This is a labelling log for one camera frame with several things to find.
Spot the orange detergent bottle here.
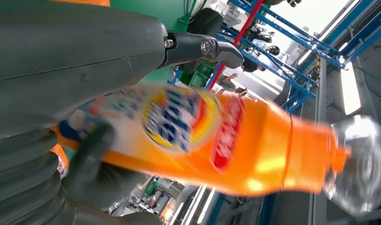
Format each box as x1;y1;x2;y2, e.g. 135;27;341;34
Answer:
52;83;381;218
50;143;70;180

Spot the green table mat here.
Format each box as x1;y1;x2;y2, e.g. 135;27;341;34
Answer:
109;0;198;86

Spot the green plastic crate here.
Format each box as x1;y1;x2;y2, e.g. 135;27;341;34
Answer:
179;60;217;88

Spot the black carrying case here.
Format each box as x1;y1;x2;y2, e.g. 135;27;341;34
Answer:
187;7;224;75

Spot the person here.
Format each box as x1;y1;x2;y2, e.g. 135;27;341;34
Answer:
217;73;249;96
242;57;267;73

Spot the red pole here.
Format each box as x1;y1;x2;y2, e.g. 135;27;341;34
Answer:
206;0;265;91

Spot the blue metal rack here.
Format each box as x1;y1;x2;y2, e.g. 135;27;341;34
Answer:
167;0;345;114

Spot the ceiling light panel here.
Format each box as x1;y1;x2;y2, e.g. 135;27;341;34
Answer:
339;61;362;116

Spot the black cable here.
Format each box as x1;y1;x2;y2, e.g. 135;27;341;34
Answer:
183;0;207;24

